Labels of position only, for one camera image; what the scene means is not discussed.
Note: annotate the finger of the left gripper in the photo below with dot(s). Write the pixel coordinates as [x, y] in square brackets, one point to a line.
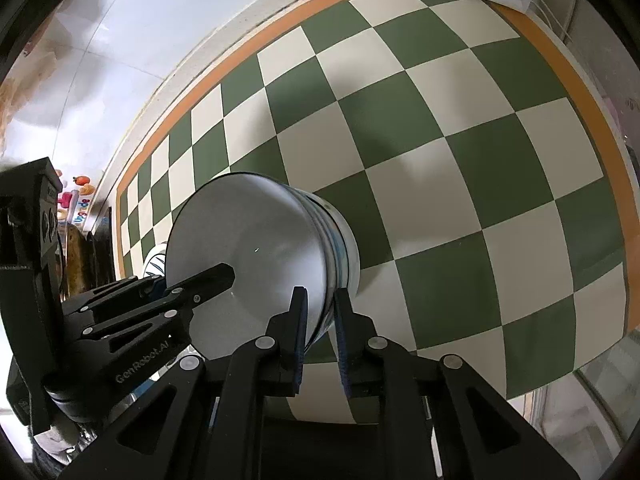
[117, 298]
[199, 288]

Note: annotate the colourful wall sticker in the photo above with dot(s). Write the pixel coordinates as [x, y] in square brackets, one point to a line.
[79, 202]

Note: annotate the green white checkered table mat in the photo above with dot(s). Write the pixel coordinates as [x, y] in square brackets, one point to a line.
[486, 188]

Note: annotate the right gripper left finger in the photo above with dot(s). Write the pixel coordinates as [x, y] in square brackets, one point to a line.
[285, 358]

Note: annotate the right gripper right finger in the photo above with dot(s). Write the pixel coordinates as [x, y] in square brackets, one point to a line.
[359, 368]

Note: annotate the white bowl black rim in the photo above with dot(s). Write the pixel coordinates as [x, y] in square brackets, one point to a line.
[275, 238]

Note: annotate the white plate blue leaf pattern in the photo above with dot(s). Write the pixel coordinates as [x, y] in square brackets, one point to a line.
[154, 262]

